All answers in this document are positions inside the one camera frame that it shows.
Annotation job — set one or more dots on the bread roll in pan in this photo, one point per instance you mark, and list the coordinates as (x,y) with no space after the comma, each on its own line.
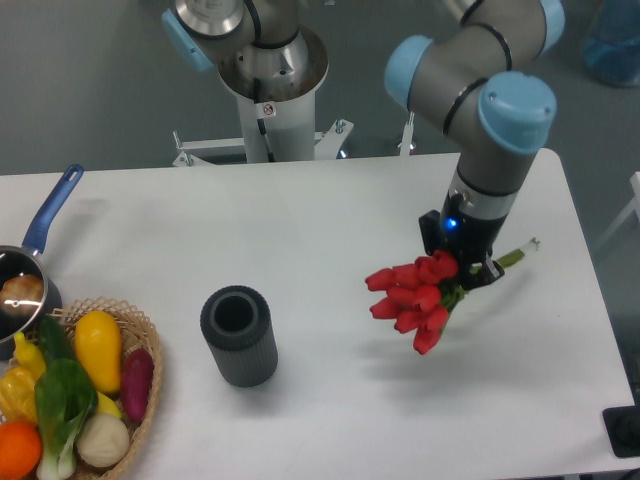
(22,295)

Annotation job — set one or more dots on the yellow bell pepper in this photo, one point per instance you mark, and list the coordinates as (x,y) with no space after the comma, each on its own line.
(18,383)

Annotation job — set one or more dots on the dark green cucumber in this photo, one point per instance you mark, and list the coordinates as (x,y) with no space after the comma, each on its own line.
(53,341)

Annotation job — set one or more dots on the yellow lemon piece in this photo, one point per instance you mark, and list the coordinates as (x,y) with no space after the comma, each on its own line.
(105,405)

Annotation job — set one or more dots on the red tulip bouquet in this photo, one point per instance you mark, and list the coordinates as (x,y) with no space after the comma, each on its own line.
(419,297)

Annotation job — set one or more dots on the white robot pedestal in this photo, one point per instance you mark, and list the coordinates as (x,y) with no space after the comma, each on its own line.
(275,93)

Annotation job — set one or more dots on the purple sweet potato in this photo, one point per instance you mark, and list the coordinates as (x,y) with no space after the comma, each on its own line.
(136,384)

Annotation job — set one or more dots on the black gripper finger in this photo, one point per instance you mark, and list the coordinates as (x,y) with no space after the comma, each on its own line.
(429,225)
(483,274)

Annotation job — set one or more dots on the blue handled saucepan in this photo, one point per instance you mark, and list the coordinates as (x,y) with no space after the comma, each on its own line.
(25,259)

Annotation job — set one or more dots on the dark grey ribbed vase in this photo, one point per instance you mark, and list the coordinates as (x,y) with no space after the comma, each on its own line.
(236,324)

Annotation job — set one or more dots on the blue translucent water bottle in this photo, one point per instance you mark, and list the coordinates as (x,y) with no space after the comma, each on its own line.
(610,48)

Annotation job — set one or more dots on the orange fruit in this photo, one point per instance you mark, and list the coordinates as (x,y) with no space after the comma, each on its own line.
(21,449)

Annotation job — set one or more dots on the yellow squash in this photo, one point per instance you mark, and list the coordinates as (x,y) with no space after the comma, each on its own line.
(98,347)

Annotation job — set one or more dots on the green bok choy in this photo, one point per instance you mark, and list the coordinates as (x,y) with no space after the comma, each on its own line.
(65,398)

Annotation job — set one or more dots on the black device at edge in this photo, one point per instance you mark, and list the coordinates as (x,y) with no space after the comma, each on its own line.
(622,427)

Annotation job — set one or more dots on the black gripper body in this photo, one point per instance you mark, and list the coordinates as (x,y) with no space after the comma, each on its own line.
(469,224)

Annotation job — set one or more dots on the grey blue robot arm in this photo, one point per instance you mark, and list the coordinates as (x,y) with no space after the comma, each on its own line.
(471,87)

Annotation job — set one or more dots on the woven wicker basket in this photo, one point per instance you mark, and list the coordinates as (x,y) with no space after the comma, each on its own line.
(137,331)

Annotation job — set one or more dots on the beige garlic bulb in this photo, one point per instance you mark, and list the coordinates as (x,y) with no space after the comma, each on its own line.
(103,441)

